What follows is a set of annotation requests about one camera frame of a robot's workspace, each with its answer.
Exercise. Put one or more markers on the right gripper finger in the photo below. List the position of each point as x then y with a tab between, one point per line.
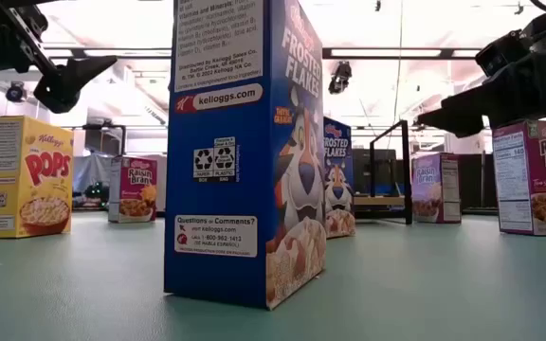
505	104

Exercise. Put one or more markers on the yellow Corn Pops cereal box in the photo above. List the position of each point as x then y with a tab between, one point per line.
26	180

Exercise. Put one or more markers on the dark equipment with green lights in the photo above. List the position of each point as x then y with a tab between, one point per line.
96	192

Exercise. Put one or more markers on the black spotlight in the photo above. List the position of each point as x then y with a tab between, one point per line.
341	76

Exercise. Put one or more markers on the black mounted camera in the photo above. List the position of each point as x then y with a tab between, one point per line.
15	92

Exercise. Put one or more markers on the blue Frosted Flakes cereal box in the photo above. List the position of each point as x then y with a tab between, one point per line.
221	189
339	156

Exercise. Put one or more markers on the black metal stand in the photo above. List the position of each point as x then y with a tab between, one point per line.
123	139

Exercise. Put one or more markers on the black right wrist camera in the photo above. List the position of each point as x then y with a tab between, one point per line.
500	52

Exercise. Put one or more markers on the green table mat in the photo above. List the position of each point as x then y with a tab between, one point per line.
64	293

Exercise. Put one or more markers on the grey tarp cover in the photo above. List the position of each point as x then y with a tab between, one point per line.
90	170

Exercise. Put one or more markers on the black light bar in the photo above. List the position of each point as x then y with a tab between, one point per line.
325	53

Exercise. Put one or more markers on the black partition panel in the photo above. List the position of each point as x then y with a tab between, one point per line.
382	166
472	182

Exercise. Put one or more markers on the black aluminium table frame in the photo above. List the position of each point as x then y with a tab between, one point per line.
479	212

